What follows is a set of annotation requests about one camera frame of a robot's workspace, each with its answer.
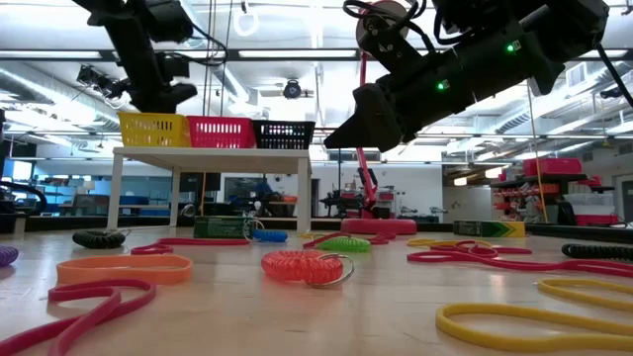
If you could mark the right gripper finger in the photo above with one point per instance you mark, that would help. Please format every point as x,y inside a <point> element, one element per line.
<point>376,118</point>

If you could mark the black ceiling dome camera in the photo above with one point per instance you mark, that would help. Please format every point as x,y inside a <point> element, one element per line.
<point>292,90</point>

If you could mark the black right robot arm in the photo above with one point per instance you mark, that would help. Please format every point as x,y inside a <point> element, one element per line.
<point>569,29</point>

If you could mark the background robot station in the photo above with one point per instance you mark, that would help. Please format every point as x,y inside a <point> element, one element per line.
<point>346,200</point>

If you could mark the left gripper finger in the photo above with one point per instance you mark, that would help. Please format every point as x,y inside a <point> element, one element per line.
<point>183,94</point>
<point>151,99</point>

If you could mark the black ceiling fixture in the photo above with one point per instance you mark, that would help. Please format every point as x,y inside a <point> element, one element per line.
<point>612,92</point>

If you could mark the black storage rack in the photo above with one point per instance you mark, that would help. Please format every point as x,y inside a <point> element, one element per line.
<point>539,180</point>

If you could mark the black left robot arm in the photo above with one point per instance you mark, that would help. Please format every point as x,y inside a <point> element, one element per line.
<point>114,20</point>

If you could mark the white storage bins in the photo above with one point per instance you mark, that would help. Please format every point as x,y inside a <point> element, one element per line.
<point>588,204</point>

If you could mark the yellow plastic basket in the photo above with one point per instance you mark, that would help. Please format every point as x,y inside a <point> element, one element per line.
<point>153,118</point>

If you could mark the yellow green crayon box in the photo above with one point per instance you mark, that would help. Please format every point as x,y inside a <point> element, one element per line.
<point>489,229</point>
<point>220,227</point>

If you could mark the red storage bin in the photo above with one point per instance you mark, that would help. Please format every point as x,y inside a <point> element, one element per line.
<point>596,220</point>
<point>551,167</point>

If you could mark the ceiling air vent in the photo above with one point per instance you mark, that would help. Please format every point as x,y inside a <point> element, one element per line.
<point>576,75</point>

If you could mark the red plastic basket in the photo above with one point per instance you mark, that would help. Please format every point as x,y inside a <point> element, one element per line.
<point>220,120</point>

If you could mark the black background monitor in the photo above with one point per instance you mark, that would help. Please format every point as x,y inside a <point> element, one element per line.
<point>198,182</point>

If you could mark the orange rubber band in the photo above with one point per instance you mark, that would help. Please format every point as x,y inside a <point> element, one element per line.
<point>123,278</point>

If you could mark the red rubber band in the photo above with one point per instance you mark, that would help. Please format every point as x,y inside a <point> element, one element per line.
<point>207,242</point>
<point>381,240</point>
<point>316,241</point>
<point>411,257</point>
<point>514,250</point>
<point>99,284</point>

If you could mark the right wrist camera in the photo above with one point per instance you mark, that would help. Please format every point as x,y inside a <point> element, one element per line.
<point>386,42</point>

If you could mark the red desk lamp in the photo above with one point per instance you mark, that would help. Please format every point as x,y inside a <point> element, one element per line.
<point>378,226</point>

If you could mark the yellow rubber band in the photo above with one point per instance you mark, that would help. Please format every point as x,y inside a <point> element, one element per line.
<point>420,242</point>
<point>307,235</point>
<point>441,320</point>

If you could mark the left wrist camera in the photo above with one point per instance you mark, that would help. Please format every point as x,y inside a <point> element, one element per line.
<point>173,66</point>

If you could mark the person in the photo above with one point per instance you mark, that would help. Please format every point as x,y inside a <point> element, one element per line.
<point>259,192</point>

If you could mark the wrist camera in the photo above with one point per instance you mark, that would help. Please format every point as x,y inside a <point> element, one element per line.
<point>173,66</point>
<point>386,42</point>

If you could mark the blue storage shelving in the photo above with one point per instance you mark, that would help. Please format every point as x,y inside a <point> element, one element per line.
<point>74,198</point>

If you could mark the black plastic basket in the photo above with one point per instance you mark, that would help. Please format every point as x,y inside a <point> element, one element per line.
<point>282,123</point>

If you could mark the white perforated metal riser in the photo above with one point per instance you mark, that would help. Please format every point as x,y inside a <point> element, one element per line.
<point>207,158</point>

